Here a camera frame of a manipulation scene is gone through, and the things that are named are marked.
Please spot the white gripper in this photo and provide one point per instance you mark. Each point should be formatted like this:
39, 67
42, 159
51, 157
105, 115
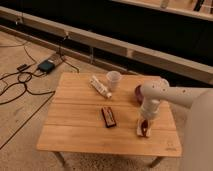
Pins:
148, 110

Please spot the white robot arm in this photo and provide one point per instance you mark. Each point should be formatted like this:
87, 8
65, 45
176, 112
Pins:
197, 154

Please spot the purple bowl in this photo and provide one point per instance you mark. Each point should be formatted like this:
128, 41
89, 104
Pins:
138, 94

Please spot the dark chocolate bar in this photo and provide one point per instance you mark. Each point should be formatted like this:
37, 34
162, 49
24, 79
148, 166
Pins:
108, 117

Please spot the wooden table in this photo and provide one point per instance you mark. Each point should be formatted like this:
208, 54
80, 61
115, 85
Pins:
75, 122

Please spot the clear plastic cup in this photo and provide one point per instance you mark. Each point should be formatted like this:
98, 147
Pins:
113, 79

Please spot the white tube bottle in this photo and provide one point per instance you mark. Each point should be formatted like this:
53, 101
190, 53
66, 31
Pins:
100, 87

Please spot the long wooden beam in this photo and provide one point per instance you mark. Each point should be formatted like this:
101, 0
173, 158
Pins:
172, 63

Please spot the black power adapter box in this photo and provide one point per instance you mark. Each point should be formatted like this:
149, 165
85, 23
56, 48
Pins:
46, 66

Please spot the small black plug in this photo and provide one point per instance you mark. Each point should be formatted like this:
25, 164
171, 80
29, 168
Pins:
22, 67

